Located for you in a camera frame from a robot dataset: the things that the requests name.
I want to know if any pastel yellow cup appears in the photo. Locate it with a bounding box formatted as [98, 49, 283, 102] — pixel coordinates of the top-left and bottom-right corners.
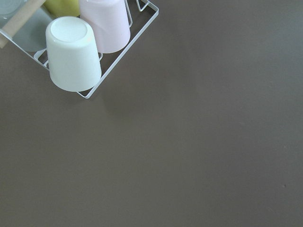
[44, 0, 80, 17]

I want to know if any white cup on rack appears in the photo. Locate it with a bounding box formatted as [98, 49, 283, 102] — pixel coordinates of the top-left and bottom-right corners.
[45, 16, 101, 92]

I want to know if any grey-blue cup on rack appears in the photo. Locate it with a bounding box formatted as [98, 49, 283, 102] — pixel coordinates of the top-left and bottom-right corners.
[12, 7, 53, 52]

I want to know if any pastel pink cup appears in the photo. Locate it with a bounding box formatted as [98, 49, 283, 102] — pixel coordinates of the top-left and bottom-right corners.
[79, 0, 131, 53]

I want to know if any white wire cup rack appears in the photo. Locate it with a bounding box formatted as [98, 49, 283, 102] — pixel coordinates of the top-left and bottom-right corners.
[0, 0, 159, 99]

